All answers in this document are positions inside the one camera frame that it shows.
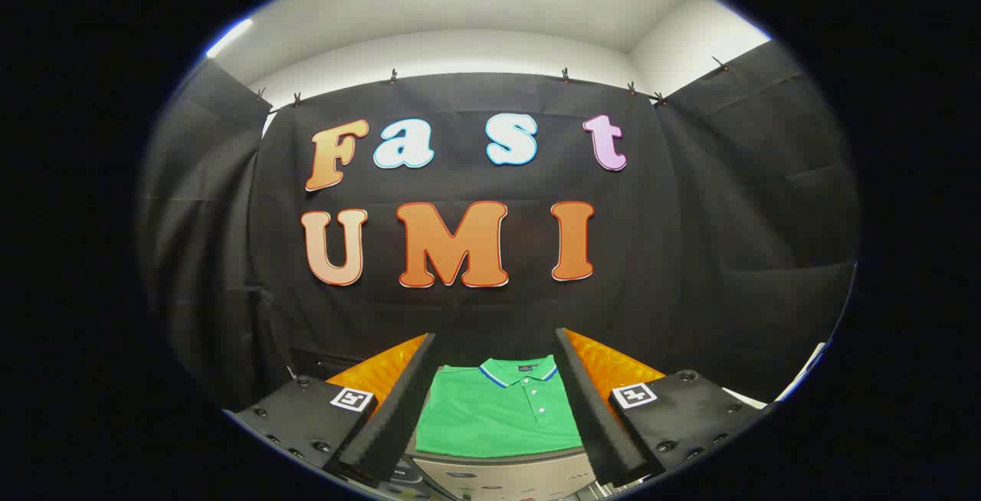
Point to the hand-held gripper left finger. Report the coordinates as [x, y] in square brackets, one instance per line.
[398, 409]

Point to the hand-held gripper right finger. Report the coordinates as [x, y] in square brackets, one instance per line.
[594, 417]

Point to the dark grey washing machine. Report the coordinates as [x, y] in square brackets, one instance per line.
[402, 482]

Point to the green polo shirt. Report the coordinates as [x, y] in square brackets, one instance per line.
[490, 417]

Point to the white sheet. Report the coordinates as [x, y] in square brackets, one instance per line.
[747, 400]

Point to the white board edge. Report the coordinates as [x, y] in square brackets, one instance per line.
[801, 371]

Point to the row of black backdrop clips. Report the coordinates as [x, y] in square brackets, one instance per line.
[392, 76]

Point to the ceiling light panel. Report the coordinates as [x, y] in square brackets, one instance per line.
[230, 36]

